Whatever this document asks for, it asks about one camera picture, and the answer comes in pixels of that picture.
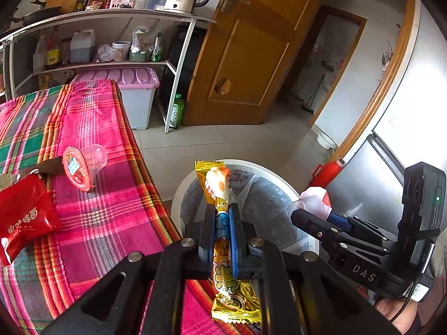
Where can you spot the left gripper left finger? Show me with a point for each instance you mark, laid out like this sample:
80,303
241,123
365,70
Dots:
168,271

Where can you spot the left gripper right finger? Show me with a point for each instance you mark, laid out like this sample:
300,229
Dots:
258,259

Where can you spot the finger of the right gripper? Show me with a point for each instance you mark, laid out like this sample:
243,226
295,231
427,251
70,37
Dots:
329,237
340,221

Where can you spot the yellow sausage stick wrapper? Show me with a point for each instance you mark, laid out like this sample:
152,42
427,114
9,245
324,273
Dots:
235,300

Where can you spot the red lid jelly cup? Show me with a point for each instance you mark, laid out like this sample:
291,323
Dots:
82,165

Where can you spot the brown chocolate wrapper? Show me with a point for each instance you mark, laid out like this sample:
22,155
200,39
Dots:
51,167

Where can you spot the red noodle sauce packet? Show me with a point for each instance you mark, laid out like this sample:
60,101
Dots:
27,213

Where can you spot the small beige packet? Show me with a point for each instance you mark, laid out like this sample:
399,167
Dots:
7,180

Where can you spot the white trash bin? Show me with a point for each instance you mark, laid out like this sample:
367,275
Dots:
263,197

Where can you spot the pink plaid tablecloth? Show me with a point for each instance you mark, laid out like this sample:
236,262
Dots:
123,212

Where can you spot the green bottle on floor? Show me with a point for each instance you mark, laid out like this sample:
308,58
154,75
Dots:
176,116

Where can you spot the pink lid storage box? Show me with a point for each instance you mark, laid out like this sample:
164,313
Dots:
137,86

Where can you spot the wooden door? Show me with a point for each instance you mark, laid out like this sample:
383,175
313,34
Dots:
244,59

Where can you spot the white metal shelf rack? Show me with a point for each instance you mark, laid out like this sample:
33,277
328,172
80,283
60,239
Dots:
110,25

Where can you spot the white vinegar jug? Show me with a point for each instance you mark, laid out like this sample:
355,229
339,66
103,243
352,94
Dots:
82,46

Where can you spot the oil bottle yellow label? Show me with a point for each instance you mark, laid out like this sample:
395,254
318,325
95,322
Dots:
53,49

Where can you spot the pink utensil basket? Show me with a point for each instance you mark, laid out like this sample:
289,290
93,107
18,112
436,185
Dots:
122,4

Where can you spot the black frying pan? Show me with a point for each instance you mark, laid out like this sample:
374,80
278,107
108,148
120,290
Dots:
42,14

